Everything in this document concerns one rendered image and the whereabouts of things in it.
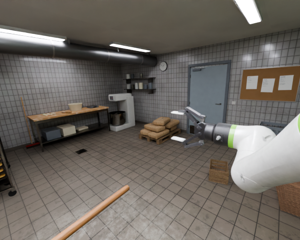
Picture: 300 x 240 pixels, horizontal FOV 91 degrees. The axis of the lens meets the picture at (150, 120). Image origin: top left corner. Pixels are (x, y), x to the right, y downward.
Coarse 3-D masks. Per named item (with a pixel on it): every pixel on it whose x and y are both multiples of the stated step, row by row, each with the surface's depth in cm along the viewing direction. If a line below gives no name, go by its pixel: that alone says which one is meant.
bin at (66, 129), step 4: (64, 124) 479; (68, 124) 478; (60, 128) 442; (64, 128) 437; (68, 128) 445; (72, 128) 455; (60, 132) 451; (64, 132) 438; (68, 132) 447; (72, 132) 457
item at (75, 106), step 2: (68, 104) 468; (70, 104) 489; (72, 104) 494; (74, 104) 463; (76, 104) 465; (78, 104) 470; (80, 104) 479; (70, 106) 465; (72, 106) 464; (74, 106) 465; (76, 106) 468; (78, 106) 472; (80, 106) 480; (70, 108) 469; (72, 108) 467; (74, 108) 468; (76, 108) 470; (78, 108) 474; (80, 108) 482; (70, 110) 475; (72, 110) 471; (74, 110) 471; (76, 110) 473
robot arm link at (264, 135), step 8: (232, 128) 55; (240, 128) 54; (248, 128) 52; (256, 128) 50; (264, 128) 50; (232, 136) 54; (240, 136) 52; (248, 136) 50; (256, 136) 49; (264, 136) 48; (272, 136) 48; (232, 144) 54; (240, 144) 52; (248, 144) 49; (256, 144) 47; (264, 144) 47
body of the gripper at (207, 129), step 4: (200, 124) 64; (204, 124) 63; (208, 124) 62; (212, 124) 61; (216, 124) 63; (196, 128) 66; (204, 128) 63; (208, 128) 60; (212, 128) 60; (196, 132) 66; (200, 132) 65; (204, 132) 61; (208, 132) 60; (212, 132) 59; (200, 136) 65; (204, 136) 62; (208, 136) 60; (212, 136) 60; (212, 140) 61
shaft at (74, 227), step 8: (120, 192) 70; (104, 200) 66; (112, 200) 67; (96, 208) 62; (104, 208) 63; (88, 216) 58; (72, 224) 55; (80, 224) 55; (64, 232) 52; (72, 232) 53
